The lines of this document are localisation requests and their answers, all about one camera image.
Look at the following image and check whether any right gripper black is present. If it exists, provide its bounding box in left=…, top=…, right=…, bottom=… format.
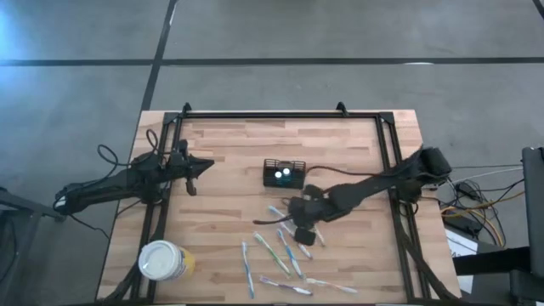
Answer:
left=288, top=184, right=331, bottom=247

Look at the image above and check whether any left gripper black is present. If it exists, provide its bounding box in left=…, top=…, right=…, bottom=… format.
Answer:
left=167, top=139, right=215, bottom=196

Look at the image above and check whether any orange white toothbrush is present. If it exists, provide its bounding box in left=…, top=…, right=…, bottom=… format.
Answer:
left=305, top=277, right=360, bottom=295

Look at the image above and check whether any yellow white wipes canister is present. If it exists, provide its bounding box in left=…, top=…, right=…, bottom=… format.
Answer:
left=138, top=240, right=196, bottom=282

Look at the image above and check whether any black power adapter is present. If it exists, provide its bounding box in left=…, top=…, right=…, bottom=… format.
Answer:
left=444, top=212, right=484, bottom=237
left=456, top=180, right=481, bottom=196

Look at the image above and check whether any white paper sheet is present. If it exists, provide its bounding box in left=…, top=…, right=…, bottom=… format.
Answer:
left=444, top=229, right=476, bottom=295

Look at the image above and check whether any dark furniture leg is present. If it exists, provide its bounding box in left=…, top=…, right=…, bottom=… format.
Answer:
left=0, top=186, right=69, bottom=306

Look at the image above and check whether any black stand base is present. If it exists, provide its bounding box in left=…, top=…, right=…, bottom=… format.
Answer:
left=452, top=245, right=544, bottom=306

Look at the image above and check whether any black monitor panel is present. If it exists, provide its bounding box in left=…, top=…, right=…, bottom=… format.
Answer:
left=521, top=146, right=544, bottom=280

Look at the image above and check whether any black wire caddy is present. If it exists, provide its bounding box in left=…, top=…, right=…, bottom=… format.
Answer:
left=262, top=158, right=307, bottom=190

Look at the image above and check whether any black aluminium table frame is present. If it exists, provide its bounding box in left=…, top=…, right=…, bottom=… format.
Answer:
left=96, top=101, right=464, bottom=306

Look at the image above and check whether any white cable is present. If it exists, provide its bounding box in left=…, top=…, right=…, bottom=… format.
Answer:
left=428, top=167, right=524, bottom=184

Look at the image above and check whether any yellow cable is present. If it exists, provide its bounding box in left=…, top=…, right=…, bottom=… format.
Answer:
left=439, top=190, right=526, bottom=248

